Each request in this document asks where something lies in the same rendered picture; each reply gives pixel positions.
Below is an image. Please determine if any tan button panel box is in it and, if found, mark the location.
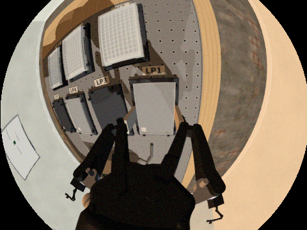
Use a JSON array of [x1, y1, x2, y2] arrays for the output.
[[102, 144, 154, 175]]

